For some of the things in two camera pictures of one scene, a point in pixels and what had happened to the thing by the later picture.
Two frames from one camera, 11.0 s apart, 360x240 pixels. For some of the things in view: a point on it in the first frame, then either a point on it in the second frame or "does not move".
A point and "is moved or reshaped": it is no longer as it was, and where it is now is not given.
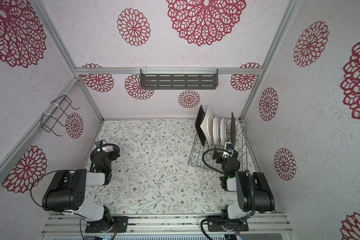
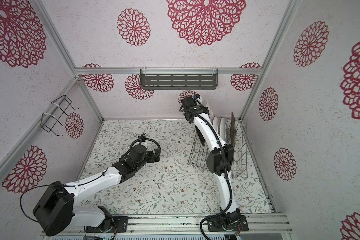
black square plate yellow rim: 233,130 does not move
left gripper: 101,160 to 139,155
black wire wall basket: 55,110 does not move
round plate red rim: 223,131 does not move
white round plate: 216,130 does not move
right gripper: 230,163 to 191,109
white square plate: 204,127 is moved or reshaped
